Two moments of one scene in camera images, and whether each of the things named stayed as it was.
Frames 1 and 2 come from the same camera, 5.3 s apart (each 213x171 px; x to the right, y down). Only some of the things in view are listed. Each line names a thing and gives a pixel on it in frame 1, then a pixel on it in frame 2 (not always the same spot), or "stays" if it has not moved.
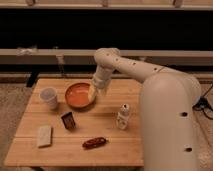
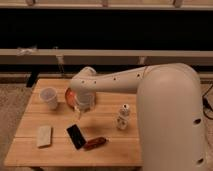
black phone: (68, 120) → (76, 136)
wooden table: (66, 123) stays
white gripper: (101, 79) → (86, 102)
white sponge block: (44, 137) stays
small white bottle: (123, 116) stays
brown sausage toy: (90, 144) stays
